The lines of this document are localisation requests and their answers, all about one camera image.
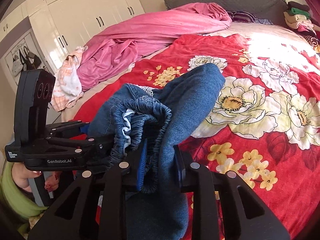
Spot blue denim pants lace trim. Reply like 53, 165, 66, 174
88, 63, 225, 239

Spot left green sleeve forearm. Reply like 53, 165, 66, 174
1, 163, 47, 236

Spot left hand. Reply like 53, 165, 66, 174
11, 163, 61, 192

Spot orange white checked cloth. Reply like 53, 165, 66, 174
51, 46, 88, 112

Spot red floral blanket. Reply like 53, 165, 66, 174
75, 32, 319, 239

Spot hanging handbags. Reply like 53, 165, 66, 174
11, 45, 42, 77

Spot white built-in wardrobe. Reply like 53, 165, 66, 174
1, 0, 144, 72

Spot pink duvet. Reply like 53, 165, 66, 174
77, 3, 232, 91

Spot striped purple pillow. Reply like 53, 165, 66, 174
227, 11, 273, 25

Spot grey quilted headboard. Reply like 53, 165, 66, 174
164, 0, 287, 27

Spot stack of folded clothes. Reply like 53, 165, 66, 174
283, 1, 319, 54

